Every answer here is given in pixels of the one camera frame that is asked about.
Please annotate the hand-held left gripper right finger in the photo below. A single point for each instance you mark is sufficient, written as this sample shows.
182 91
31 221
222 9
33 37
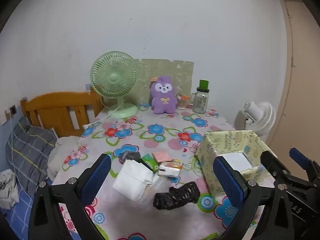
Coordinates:
228 180

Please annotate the clear plastic bag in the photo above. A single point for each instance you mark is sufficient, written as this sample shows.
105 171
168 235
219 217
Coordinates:
160 185

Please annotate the crumpled white grey cloth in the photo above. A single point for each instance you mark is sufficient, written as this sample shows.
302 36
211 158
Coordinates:
7 190

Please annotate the blue checked bed sheet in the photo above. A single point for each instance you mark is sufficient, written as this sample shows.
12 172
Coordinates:
17 220

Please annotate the white standing fan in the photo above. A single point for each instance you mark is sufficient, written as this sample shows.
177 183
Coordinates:
262 120

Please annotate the small toothpick jar orange lid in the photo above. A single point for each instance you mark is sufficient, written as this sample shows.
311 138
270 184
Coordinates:
183 102

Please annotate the printed snack packet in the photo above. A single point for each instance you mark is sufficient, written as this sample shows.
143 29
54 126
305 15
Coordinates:
170 170

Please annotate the green desk fan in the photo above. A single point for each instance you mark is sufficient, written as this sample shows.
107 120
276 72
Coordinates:
112 77

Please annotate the green printed board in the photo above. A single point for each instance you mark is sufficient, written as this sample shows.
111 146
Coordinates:
175 72

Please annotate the grey plaid pillow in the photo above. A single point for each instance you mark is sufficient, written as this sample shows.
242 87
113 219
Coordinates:
30 150

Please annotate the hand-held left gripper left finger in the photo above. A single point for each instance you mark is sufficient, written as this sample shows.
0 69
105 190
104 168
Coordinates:
96 177

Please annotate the pink packet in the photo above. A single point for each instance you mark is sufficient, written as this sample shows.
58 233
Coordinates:
162 155

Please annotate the purple plush toy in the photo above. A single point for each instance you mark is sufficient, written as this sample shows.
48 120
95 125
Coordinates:
163 100

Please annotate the wall outlet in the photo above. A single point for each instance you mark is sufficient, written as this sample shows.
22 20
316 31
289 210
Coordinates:
13 110

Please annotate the white soft pack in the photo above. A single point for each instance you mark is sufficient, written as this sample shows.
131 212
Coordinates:
132 177

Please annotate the green orange snack packet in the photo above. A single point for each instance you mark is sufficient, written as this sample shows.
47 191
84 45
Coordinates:
150 162

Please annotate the glass jar with green lid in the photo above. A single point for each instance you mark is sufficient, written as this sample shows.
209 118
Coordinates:
200 102

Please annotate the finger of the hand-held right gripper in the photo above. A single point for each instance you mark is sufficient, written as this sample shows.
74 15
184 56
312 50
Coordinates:
271 161
298 155

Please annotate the black plastic bag roll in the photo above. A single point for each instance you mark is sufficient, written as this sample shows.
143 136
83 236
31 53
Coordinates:
175 196

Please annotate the yellow printed fabric storage box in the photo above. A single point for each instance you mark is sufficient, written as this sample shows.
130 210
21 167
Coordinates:
207 165

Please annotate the beige door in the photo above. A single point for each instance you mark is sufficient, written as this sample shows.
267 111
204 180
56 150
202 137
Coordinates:
305 80

